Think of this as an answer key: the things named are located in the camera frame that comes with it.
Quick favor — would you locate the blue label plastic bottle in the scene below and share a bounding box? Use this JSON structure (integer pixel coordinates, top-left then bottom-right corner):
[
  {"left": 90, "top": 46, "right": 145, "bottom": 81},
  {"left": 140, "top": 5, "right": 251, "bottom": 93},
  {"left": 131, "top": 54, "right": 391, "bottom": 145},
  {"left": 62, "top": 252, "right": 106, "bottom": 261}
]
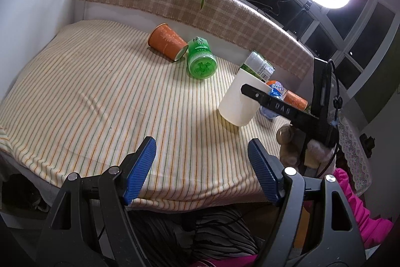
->
[{"left": 260, "top": 80, "right": 287, "bottom": 119}]

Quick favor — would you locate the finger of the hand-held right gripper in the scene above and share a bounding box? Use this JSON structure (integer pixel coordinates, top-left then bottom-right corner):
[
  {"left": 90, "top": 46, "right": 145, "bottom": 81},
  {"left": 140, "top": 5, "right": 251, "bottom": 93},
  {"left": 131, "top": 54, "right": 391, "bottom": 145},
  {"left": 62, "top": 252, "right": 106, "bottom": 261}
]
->
[{"left": 241, "top": 84, "right": 315, "bottom": 130}]

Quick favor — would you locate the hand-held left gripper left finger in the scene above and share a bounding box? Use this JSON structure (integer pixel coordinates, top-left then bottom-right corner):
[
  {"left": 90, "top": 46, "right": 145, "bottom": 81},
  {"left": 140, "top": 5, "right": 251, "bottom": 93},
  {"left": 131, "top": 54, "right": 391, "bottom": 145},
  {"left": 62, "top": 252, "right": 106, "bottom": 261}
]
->
[{"left": 36, "top": 136, "right": 157, "bottom": 267}]

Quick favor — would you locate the green plastic jar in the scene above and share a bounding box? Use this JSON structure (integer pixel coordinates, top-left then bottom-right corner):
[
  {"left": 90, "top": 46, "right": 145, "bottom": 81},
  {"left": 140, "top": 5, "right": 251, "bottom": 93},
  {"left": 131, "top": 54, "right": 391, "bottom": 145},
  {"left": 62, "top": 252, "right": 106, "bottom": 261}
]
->
[{"left": 186, "top": 36, "right": 218, "bottom": 80}]

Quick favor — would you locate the white cup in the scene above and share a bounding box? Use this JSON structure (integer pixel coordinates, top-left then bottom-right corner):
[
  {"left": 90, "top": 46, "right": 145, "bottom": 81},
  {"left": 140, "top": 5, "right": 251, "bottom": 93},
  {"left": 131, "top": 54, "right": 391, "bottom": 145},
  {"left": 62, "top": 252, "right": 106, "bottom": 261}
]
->
[{"left": 218, "top": 68, "right": 273, "bottom": 127}]

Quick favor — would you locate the black wall plug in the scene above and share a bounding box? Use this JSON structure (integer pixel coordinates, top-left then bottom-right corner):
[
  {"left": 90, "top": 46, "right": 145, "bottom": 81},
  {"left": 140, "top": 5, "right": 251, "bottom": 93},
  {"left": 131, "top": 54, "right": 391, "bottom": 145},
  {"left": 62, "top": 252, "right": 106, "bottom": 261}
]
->
[{"left": 359, "top": 133, "right": 376, "bottom": 159}]

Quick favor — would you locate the white window frame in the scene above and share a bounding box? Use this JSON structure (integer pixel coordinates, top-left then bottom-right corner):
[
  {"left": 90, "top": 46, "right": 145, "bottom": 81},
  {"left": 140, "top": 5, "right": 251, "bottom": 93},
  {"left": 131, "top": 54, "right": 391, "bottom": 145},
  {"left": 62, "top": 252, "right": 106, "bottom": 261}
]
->
[{"left": 147, "top": 0, "right": 400, "bottom": 99}]

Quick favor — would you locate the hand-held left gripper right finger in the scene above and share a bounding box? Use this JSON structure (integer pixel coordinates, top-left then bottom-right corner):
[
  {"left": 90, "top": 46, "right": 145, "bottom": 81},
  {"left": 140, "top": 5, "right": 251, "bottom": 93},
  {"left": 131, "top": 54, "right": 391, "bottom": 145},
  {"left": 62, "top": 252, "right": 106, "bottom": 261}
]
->
[{"left": 248, "top": 138, "right": 366, "bottom": 267}]

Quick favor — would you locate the pink clothing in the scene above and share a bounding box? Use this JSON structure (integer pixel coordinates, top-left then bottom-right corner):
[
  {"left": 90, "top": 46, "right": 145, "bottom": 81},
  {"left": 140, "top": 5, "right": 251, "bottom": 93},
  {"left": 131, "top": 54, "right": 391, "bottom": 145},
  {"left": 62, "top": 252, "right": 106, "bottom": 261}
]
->
[{"left": 331, "top": 167, "right": 395, "bottom": 250}]

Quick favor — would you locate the black light stand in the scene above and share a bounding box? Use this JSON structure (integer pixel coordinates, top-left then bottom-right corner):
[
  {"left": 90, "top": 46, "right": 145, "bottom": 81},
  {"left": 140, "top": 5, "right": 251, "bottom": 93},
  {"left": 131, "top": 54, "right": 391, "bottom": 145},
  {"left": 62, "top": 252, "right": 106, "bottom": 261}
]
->
[{"left": 283, "top": 0, "right": 343, "bottom": 36}]

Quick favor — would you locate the white lace cloth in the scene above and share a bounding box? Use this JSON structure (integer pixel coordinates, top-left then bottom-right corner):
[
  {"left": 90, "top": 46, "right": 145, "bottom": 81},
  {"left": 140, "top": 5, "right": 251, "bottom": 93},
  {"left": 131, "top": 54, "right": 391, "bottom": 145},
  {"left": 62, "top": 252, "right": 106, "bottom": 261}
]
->
[{"left": 337, "top": 115, "right": 373, "bottom": 196}]

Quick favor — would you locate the person's right hand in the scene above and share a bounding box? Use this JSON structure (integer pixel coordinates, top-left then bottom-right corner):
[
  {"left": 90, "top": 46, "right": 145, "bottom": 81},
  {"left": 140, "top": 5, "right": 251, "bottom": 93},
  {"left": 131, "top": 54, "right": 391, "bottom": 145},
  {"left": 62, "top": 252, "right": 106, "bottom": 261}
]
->
[{"left": 276, "top": 125, "right": 336, "bottom": 168}]

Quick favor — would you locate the orange patterned paper cup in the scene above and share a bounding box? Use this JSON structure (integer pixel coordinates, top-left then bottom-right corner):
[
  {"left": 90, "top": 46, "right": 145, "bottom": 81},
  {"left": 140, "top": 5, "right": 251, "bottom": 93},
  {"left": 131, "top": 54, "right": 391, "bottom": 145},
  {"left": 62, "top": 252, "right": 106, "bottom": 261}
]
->
[{"left": 148, "top": 23, "right": 189, "bottom": 63}]

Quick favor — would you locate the zebra striped cloth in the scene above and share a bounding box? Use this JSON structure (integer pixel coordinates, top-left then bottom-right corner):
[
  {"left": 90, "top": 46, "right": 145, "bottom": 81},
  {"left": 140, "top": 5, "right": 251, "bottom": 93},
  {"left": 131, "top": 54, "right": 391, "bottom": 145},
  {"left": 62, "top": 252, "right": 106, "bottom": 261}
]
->
[{"left": 131, "top": 207, "right": 260, "bottom": 264}]

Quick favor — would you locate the striped table cloth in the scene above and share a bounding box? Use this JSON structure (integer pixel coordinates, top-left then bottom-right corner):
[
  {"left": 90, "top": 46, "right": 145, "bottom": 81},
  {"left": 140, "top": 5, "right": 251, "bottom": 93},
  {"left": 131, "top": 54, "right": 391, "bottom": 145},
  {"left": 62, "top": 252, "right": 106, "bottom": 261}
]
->
[{"left": 0, "top": 19, "right": 308, "bottom": 203}]

